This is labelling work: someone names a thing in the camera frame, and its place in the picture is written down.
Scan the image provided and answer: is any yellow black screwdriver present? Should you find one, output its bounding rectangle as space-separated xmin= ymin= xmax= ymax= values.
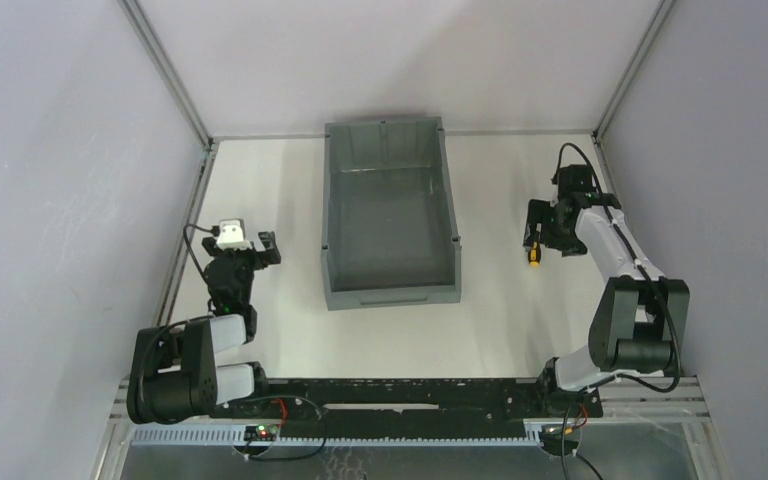
xmin=529 ymin=242 xmax=542 ymax=267

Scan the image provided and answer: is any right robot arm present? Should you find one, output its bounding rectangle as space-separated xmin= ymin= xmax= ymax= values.
xmin=523 ymin=193 xmax=690 ymax=409

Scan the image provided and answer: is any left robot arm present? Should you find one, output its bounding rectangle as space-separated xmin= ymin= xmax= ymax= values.
xmin=126 ymin=231 xmax=281 ymax=424

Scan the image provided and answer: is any grey plastic bin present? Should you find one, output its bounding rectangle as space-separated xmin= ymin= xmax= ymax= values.
xmin=321 ymin=117 xmax=462 ymax=311

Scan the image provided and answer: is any left controller circuit board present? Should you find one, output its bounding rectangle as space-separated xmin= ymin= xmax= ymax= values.
xmin=244 ymin=425 xmax=280 ymax=442

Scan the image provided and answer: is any controller circuit board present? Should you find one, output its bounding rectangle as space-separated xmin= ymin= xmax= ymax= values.
xmin=538 ymin=425 xmax=580 ymax=457
xmin=244 ymin=425 xmax=280 ymax=442

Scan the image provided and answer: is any right controller circuit board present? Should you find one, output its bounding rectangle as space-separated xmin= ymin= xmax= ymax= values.
xmin=538 ymin=425 xmax=580 ymax=457

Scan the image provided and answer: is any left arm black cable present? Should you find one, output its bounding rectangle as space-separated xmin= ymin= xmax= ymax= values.
xmin=182 ymin=223 xmax=221 ymax=293

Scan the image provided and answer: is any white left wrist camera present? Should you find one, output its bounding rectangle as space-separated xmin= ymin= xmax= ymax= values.
xmin=215 ymin=218 xmax=252 ymax=251

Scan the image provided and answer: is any grey slotted cable duct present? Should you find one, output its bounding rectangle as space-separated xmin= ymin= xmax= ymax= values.
xmin=131 ymin=424 xmax=542 ymax=447

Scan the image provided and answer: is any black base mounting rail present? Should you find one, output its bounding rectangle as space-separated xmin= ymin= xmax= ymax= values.
xmin=212 ymin=378 xmax=604 ymax=439

